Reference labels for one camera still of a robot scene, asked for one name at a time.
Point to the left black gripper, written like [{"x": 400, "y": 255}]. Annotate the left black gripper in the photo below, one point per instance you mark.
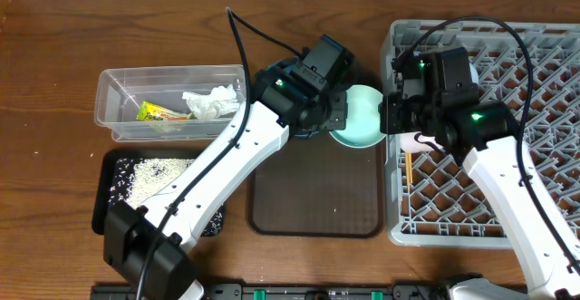
[{"x": 339, "y": 120}]

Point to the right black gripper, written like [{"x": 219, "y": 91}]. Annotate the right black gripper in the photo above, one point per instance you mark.
[{"x": 391, "y": 109}]

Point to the pink plastic cup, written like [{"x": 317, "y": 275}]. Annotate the pink plastic cup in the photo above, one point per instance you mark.
[{"x": 414, "y": 142}]

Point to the light green small plate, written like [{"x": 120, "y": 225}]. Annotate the light green small plate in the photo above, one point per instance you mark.
[{"x": 363, "y": 120}]

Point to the wooden chopstick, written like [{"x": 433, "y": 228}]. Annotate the wooden chopstick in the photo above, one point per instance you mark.
[{"x": 408, "y": 168}]

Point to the white tissue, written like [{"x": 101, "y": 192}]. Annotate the white tissue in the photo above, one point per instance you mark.
[{"x": 220, "y": 102}]

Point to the yellow snack wrapper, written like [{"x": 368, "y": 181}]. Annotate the yellow snack wrapper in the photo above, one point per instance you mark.
[{"x": 152, "y": 112}]

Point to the white rice grains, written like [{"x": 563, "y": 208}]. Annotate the white rice grains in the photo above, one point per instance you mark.
[{"x": 135, "y": 180}]

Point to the light blue bowl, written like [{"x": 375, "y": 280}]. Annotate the light blue bowl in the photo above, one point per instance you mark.
[{"x": 474, "y": 74}]

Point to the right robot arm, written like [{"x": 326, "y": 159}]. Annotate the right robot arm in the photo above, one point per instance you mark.
[{"x": 487, "y": 141}]

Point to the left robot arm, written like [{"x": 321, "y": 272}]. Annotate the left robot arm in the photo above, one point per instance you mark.
[{"x": 149, "y": 245}]

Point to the grey plastic dishwasher rack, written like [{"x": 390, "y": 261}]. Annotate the grey plastic dishwasher rack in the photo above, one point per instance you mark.
[{"x": 445, "y": 208}]

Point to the clear plastic waste bin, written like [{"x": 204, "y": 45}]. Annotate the clear plastic waste bin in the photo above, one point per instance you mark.
[{"x": 121, "y": 91}]

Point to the dark blue round plate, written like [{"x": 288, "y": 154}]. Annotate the dark blue round plate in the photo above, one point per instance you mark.
[{"x": 278, "y": 91}]

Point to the brown plastic serving tray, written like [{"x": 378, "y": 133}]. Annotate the brown plastic serving tray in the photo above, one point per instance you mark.
[{"x": 318, "y": 187}]

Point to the black plastic tray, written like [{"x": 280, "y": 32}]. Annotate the black plastic tray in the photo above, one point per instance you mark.
[{"x": 101, "y": 202}]

